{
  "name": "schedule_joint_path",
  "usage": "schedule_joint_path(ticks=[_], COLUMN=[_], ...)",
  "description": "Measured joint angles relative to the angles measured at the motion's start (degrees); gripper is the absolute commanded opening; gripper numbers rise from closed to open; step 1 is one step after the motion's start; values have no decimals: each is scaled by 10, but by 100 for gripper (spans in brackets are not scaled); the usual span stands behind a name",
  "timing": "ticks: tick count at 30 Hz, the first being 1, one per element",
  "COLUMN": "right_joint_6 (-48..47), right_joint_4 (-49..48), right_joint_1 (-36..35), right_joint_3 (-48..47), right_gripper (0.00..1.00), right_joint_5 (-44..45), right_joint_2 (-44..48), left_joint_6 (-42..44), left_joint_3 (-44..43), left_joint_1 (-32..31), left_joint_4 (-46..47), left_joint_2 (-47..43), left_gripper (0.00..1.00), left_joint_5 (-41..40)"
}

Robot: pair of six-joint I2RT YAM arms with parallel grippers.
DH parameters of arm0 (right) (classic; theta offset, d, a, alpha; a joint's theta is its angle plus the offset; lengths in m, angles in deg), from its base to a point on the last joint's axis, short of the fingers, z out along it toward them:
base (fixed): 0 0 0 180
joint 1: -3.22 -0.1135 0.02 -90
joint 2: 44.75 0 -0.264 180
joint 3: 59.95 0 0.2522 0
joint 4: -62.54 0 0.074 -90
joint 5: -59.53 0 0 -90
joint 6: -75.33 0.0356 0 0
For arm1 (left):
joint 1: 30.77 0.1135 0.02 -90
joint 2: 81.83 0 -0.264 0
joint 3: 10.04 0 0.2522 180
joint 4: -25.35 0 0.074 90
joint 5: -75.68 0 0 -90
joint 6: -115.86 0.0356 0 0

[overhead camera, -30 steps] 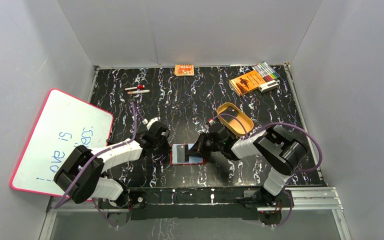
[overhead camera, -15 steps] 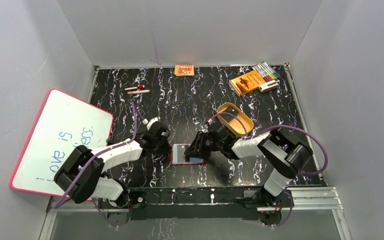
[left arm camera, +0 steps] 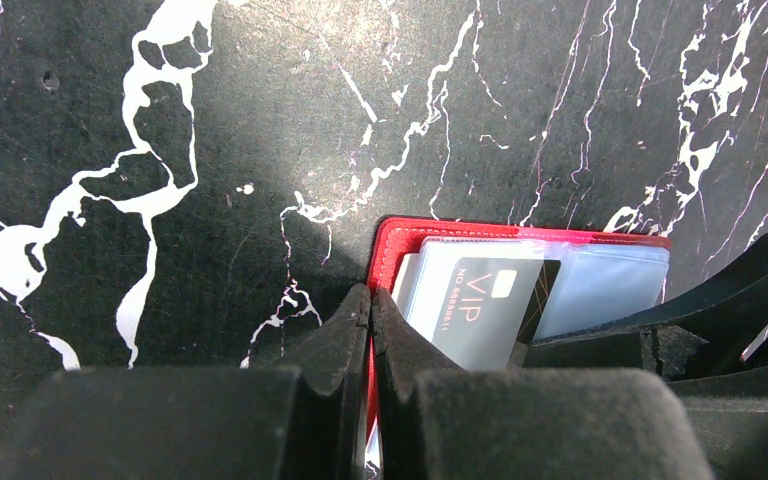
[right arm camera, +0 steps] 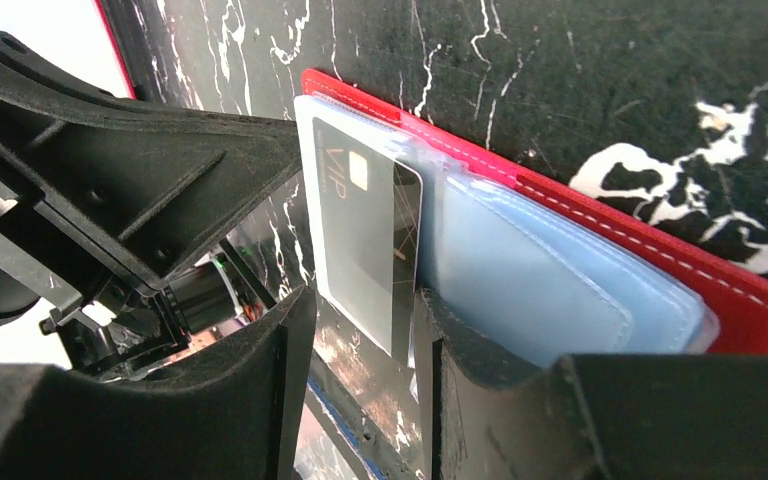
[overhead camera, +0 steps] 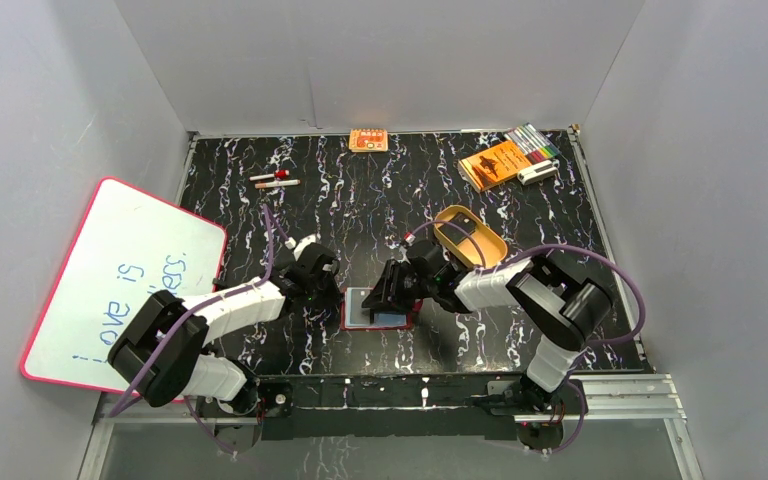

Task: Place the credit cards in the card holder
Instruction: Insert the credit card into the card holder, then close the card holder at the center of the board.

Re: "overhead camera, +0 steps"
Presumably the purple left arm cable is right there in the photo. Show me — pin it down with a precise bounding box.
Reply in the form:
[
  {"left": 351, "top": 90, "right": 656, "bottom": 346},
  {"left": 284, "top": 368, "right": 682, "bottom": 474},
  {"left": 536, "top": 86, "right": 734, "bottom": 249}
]
[{"left": 106, "top": 203, "right": 296, "bottom": 458}]

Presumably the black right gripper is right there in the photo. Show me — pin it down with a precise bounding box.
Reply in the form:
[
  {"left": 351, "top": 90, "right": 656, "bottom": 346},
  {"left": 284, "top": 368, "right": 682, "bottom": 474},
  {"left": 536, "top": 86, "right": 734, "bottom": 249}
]
[{"left": 361, "top": 259, "right": 437, "bottom": 316}]

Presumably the yellow oval tray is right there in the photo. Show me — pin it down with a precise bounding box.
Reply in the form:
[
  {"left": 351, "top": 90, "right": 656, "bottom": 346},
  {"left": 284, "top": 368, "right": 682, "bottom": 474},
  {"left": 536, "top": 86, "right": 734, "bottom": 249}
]
[{"left": 434, "top": 205, "right": 508, "bottom": 268}]

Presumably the black card in tray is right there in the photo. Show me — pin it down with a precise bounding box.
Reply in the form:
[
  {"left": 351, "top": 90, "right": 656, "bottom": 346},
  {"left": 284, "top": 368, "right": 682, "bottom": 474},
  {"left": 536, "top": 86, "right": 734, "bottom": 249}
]
[{"left": 439, "top": 212, "right": 476, "bottom": 245}]

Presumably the red capped marker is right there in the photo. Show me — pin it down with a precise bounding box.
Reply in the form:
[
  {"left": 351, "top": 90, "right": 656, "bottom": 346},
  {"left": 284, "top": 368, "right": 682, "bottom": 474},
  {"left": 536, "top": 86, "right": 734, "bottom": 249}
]
[{"left": 249, "top": 170, "right": 289, "bottom": 182}]

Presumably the orange white marker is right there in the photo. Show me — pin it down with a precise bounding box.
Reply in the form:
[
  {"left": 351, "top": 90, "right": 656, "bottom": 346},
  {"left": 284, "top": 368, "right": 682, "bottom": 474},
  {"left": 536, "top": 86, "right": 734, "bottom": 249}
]
[{"left": 255, "top": 179, "right": 301, "bottom": 189}]

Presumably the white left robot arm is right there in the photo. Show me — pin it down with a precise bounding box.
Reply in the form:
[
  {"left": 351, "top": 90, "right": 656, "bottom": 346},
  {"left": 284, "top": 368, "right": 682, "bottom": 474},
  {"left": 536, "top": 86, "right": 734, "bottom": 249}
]
[{"left": 107, "top": 238, "right": 342, "bottom": 416}]

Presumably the pink framed whiteboard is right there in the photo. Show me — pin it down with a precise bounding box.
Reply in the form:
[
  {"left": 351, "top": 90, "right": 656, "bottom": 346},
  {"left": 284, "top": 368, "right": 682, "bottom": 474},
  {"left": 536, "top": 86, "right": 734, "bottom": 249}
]
[{"left": 19, "top": 177, "right": 227, "bottom": 393}]

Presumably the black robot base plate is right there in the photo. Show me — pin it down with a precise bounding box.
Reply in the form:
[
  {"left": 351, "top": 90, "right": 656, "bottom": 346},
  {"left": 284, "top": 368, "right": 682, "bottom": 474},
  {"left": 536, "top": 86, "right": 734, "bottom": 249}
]
[{"left": 194, "top": 372, "right": 589, "bottom": 451}]

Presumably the white whiteboard eraser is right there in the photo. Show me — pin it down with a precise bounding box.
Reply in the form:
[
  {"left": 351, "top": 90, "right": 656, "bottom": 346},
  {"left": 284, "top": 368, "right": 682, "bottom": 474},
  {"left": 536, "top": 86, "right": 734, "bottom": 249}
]
[{"left": 517, "top": 160, "right": 558, "bottom": 185}]

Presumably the red leather card holder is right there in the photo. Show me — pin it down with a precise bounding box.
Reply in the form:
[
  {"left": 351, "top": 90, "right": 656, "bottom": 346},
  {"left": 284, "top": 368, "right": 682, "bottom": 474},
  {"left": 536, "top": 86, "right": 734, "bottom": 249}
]
[{"left": 340, "top": 287, "right": 423, "bottom": 331}]

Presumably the orange book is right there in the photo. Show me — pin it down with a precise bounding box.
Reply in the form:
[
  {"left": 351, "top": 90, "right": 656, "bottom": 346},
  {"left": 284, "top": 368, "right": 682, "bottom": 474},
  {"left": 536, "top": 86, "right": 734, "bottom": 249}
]
[{"left": 457, "top": 140, "right": 532, "bottom": 193}]

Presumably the pack of coloured markers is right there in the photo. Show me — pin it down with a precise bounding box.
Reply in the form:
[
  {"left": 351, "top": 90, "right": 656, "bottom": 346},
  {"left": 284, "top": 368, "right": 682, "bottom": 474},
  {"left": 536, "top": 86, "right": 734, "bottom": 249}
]
[{"left": 504, "top": 123, "right": 560, "bottom": 164}]

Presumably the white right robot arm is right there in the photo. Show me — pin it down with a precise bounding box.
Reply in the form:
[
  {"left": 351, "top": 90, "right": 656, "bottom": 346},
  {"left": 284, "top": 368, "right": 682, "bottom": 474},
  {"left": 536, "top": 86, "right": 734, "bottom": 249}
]
[{"left": 360, "top": 240, "right": 613, "bottom": 414}]

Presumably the small orange notepad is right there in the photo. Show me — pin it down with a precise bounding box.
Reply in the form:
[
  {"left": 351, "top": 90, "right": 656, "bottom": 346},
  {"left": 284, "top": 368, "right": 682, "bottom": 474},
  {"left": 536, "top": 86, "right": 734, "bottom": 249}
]
[{"left": 348, "top": 129, "right": 388, "bottom": 153}]

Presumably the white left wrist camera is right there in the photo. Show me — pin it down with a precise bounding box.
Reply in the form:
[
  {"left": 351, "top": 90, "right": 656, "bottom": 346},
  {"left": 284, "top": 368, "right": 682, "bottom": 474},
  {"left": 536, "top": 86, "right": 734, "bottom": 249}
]
[{"left": 285, "top": 234, "right": 319, "bottom": 260}]

